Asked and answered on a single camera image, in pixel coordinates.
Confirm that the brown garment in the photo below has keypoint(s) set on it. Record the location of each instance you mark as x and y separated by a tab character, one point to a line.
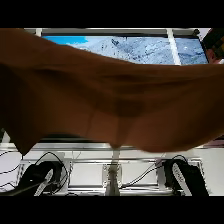
100	100

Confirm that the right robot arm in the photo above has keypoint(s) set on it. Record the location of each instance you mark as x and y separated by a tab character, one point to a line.
185	176

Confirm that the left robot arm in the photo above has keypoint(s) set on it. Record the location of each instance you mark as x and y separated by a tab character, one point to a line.
40	175

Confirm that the heap of clothes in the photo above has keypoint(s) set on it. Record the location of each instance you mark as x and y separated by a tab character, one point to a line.
215	41

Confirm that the silver frame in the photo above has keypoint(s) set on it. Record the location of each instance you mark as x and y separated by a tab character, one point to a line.
112	175

